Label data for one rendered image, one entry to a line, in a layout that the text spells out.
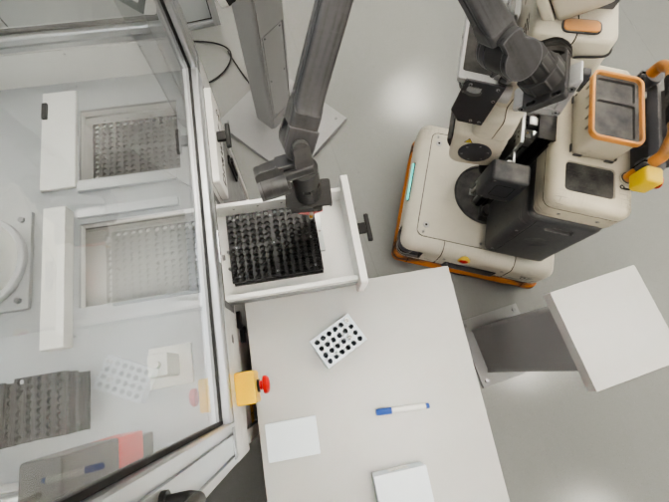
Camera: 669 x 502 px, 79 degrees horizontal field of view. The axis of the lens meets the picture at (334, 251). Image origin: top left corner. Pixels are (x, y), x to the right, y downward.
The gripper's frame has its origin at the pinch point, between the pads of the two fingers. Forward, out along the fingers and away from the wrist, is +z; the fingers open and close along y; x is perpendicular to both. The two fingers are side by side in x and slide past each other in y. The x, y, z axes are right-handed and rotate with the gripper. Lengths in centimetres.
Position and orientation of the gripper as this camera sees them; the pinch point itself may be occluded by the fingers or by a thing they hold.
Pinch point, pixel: (311, 210)
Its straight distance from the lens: 99.0
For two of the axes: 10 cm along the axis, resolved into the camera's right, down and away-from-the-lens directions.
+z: 0.2, 3.4, 9.4
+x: -1.1, -9.3, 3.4
